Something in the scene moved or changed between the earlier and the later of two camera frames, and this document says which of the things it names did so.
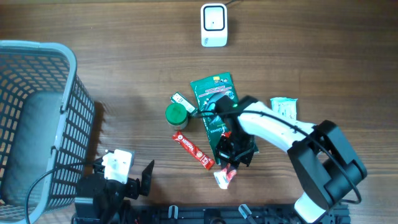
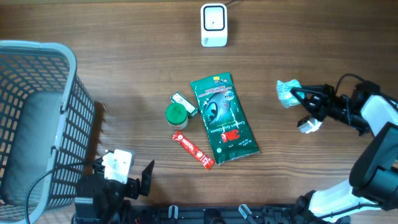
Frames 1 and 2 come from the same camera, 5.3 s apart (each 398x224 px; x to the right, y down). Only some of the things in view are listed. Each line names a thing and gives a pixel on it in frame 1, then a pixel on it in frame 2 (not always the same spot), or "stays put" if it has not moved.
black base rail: (227, 214) stays put
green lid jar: (176, 116) stays put
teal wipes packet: (285, 106) to (287, 98)
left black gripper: (134, 189) stays put
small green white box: (190, 107) stays put
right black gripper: (221, 152) to (318, 104)
